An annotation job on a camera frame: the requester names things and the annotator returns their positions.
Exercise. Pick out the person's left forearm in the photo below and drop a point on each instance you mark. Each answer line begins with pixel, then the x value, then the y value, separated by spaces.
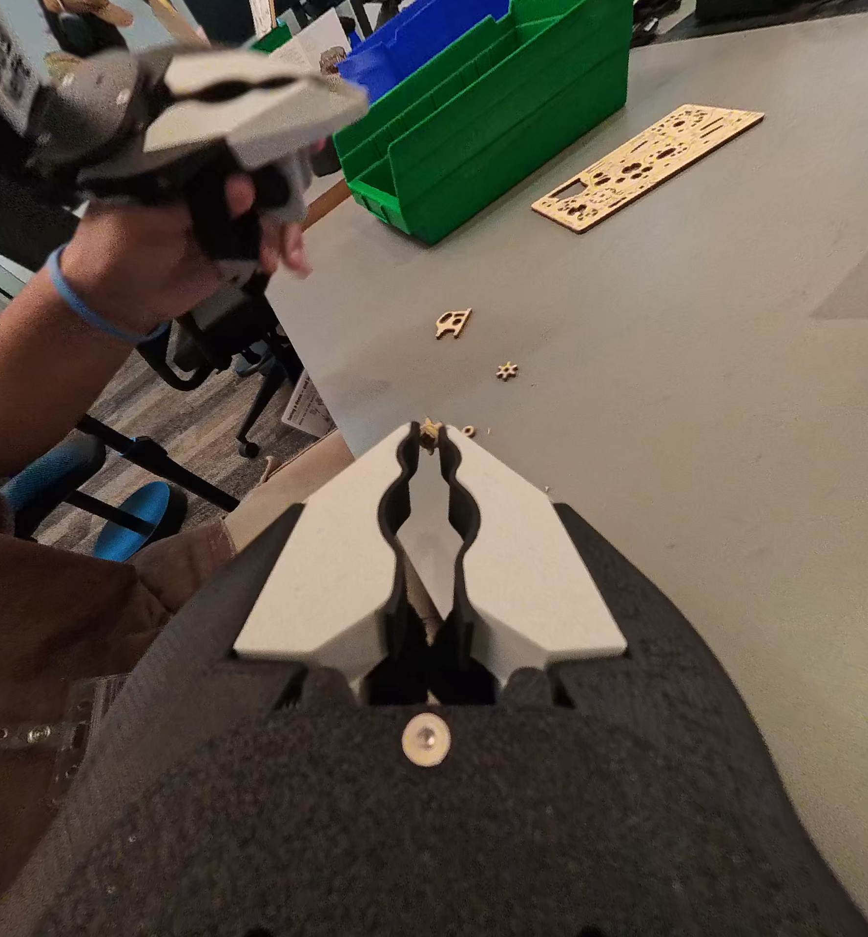
pixel 31 380

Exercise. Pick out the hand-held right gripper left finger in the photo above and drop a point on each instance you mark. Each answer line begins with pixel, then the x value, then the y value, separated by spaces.
pixel 317 578

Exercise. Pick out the clear badge holder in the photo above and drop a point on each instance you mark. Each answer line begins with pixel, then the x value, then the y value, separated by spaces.
pixel 75 732

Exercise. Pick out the laser-cut wooden sheet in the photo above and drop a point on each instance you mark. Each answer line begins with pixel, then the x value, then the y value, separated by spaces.
pixel 646 168

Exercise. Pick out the green plastic bin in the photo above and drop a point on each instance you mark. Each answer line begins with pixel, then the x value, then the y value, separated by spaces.
pixel 507 132

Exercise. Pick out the person's left hand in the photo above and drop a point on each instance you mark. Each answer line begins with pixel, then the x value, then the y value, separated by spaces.
pixel 134 263

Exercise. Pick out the small wooden gear piece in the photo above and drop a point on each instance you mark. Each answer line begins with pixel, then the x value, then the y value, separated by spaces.
pixel 429 433

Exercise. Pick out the blue plastic bin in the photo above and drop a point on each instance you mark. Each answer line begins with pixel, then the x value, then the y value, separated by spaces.
pixel 419 44

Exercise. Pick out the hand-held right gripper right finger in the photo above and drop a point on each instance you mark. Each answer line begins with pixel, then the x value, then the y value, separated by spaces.
pixel 536 578

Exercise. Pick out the blue wristband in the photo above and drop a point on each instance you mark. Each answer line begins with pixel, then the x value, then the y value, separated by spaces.
pixel 90 311

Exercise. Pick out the small wooden star gear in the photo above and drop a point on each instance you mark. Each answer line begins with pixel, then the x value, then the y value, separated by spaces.
pixel 506 372

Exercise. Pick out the small green bin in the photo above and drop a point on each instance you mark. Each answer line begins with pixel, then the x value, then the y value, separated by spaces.
pixel 273 38

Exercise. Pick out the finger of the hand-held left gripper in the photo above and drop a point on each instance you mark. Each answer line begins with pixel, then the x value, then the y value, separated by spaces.
pixel 221 66
pixel 287 124

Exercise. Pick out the wooden car-shaped piece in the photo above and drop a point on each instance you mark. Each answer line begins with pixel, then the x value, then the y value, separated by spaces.
pixel 454 323

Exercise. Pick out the blue and black chair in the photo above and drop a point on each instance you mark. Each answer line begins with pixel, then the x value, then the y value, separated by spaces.
pixel 141 512

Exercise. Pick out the person's brown clothing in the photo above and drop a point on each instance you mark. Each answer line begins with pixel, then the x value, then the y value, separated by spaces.
pixel 38 629

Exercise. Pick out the grey desk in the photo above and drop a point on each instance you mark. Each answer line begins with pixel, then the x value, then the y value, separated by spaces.
pixel 697 380

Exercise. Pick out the black office chair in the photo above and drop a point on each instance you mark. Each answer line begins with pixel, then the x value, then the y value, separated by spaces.
pixel 221 344

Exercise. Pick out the printed paper on floor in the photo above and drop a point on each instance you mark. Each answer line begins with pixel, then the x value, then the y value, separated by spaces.
pixel 309 413

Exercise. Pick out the tan cardboard box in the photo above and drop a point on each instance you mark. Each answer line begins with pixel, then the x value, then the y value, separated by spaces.
pixel 295 483

